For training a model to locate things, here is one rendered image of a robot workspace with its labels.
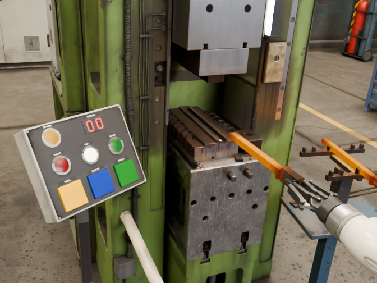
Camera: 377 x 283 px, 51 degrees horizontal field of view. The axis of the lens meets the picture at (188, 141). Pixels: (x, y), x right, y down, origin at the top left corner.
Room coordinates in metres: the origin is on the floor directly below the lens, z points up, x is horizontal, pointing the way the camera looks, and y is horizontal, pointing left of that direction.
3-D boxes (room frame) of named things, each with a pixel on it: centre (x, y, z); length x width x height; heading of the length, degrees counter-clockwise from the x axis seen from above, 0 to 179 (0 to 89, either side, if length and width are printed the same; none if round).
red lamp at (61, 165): (1.01, 0.37, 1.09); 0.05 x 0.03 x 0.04; 114
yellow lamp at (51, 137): (1.04, 0.40, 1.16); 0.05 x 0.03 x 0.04; 114
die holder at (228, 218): (1.67, -0.08, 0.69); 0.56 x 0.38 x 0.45; 24
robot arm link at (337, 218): (0.84, -0.41, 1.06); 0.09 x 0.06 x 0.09; 114
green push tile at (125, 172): (1.13, 0.20, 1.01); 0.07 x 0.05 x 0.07; 139
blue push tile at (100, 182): (1.06, 0.27, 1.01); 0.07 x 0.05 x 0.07; 139
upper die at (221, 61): (1.64, -0.03, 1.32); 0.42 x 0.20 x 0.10; 24
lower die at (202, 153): (1.64, -0.03, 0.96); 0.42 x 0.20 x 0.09; 24
